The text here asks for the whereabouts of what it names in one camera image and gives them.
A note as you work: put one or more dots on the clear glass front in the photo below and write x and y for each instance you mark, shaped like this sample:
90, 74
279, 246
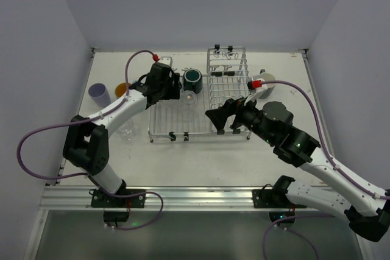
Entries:
126, 131

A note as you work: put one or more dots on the light blue ceramic mug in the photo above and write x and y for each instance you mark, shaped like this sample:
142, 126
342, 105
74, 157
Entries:
121, 89

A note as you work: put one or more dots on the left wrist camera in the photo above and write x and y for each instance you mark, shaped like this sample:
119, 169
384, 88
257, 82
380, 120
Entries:
166, 60

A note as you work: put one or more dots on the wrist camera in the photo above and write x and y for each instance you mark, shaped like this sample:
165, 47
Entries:
256, 88
166, 60

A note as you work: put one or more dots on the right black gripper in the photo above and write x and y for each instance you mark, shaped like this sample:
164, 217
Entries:
233, 113

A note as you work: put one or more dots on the grey blue mug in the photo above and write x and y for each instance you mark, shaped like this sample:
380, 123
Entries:
267, 77

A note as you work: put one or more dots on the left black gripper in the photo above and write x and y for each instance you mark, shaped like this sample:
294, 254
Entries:
174, 86

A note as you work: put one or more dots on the clear glass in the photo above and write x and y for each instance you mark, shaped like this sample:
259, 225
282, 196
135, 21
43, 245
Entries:
126, 131
188, 99

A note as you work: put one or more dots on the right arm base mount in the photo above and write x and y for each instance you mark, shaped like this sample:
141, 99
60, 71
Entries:
266, 198

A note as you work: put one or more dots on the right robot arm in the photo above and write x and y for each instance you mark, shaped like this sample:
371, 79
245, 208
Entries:
362, 204

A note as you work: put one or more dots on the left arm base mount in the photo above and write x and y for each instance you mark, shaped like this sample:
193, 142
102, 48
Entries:
119, 200

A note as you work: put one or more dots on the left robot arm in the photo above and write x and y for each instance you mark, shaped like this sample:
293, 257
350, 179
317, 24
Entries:
87, 141

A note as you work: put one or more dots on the aluminium frame rail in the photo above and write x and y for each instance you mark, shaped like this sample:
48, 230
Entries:
82, 198

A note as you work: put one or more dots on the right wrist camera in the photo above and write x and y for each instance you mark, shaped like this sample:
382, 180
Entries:
256, 88

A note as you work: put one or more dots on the dark green mug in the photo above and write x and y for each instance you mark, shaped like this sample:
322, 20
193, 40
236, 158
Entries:
192, 81

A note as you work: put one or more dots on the lavender plastic cup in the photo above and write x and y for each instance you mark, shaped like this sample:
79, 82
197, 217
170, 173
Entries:
99, 94

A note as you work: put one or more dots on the silver wire dish rack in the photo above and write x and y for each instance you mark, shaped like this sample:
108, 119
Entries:
224, 77

